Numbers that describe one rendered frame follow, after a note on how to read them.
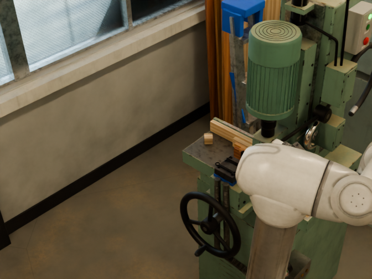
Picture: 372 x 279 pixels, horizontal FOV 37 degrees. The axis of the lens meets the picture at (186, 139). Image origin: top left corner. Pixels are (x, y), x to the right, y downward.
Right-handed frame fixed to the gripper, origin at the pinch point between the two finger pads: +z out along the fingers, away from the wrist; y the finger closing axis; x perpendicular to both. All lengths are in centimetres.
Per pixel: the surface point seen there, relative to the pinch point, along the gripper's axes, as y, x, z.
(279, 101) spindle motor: 15.3, -10.4, 7.2
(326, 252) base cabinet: -75, -44, -8
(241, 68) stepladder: -22, -77, 73
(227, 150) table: -18.8, -12.4, 29.6
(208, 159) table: -19.4, -3.5, 31.9
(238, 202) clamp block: -18.7, 8.9, 7.0
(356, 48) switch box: 28, -41, -2
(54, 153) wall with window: -74, -2, 142
